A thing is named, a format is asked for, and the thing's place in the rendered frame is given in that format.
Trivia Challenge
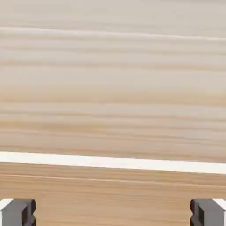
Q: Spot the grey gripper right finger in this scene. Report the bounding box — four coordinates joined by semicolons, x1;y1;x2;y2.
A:
189;198;226;226

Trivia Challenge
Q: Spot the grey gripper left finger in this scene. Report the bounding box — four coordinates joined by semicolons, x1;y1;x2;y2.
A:
0;198;37;226

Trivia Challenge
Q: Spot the light wooden cabinet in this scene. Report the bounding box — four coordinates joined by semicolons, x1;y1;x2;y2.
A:
0;0;226;175

